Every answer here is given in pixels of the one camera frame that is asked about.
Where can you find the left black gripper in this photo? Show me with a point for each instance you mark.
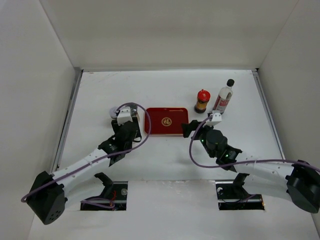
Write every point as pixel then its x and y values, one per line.
pixel 116 127

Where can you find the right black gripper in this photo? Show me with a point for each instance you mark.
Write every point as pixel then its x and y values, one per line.
pixel 188 128

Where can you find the white-lid seasoning jar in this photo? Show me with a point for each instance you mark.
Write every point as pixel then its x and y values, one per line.
pixel 114 112

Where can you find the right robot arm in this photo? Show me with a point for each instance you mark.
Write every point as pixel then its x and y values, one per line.
pixel 295 181

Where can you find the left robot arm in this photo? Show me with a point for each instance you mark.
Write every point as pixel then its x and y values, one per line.
pixel 51 193

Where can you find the red lacquer tray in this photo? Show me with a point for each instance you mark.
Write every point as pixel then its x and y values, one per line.
pixel 167 120

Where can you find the red-cap dark sauce bottle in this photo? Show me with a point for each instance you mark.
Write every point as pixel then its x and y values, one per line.
pixel 203 97

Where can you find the tall vinegar bottle black cap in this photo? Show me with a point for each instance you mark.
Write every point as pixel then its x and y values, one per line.
pixel 224 97

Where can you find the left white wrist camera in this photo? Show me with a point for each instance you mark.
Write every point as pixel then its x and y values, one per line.
pixel 124 116

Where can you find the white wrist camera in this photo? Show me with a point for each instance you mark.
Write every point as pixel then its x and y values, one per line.
pixel 124 116
pixel 214 119

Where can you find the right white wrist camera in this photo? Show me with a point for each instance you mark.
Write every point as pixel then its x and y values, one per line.
pixel 214 119

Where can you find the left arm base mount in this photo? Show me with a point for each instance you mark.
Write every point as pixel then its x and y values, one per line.
pixel 112 198

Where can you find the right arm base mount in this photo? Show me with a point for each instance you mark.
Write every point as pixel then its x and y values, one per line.
pixel 232 196

